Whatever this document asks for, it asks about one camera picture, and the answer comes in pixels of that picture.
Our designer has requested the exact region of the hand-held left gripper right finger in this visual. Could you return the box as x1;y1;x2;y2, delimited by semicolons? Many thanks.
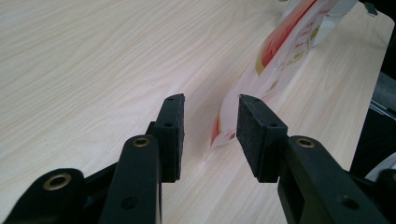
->
236;93;390;224

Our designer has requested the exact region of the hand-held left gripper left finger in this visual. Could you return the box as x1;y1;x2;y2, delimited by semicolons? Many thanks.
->
98;92;187;224

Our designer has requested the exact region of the white and red spouted pouch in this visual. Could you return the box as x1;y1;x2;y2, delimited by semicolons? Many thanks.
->
209;0;340;148

